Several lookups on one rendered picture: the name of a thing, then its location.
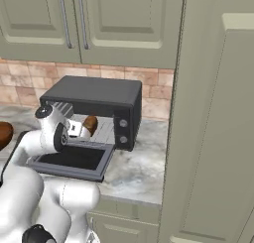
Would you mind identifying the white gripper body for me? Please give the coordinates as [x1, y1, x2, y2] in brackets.
[78, 126, 93, 142]

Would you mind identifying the brown bread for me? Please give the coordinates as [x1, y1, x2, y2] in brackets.
[82, 115, 99, 136]

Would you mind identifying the grey toaster oven door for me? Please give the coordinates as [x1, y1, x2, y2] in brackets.
[27, 141, 116, 183]

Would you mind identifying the black toaster oven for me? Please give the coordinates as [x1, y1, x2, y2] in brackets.
[39, 75, 143, 152]

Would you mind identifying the brown bowl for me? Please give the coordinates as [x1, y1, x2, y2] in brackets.
[0, 121, 15, 152]

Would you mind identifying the grey-green drawer front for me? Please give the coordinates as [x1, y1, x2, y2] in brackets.
[95, 194, 163, 225]

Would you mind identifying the tall grey-green cupboard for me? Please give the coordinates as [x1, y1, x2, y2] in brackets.
[158, 0, 254, 243]

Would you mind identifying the silver cupboard handle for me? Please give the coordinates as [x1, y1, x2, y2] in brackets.
[76, 0, 90, 51]
[58, 0, 74, 50]

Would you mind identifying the grey-green wall cupboard door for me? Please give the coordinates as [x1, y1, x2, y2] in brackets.
[72, 0, 186, 69]
[0, 0, 82, 64]

